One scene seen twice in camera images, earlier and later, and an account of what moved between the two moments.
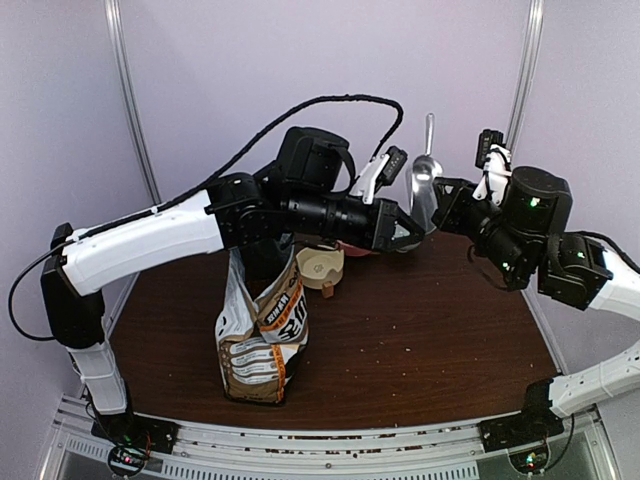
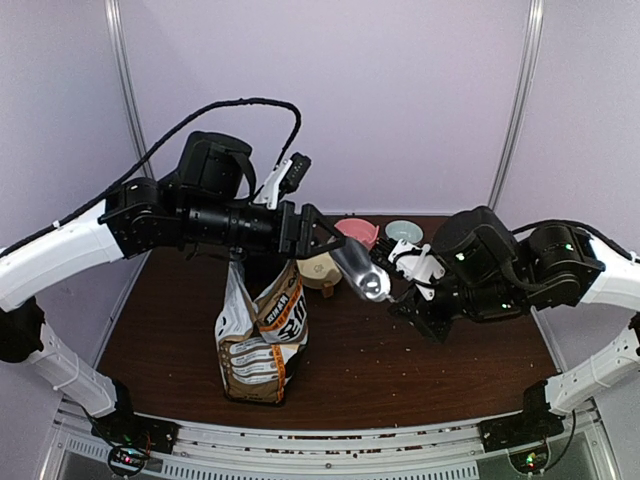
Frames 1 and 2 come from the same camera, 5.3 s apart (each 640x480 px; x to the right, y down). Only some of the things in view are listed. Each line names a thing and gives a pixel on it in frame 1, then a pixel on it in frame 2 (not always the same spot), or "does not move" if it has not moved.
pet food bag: [260, 339] does not move
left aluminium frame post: [117, 35] does not move
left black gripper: [383, 238] → [303, 243]
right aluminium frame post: [528, 69] does not move
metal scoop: [422, 173] → [356, 261]
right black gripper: [447, 211] → [420, 315]
